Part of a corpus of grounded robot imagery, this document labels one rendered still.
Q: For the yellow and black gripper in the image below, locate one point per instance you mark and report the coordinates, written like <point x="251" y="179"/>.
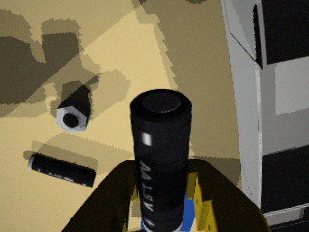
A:
<point x="219" y="205"/>

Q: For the grey bin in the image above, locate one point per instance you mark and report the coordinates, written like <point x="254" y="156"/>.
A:
<point x="272" y="106"/>

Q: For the grey hex nut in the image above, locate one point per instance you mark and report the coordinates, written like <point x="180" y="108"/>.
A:
<point x="73" y="115"/>

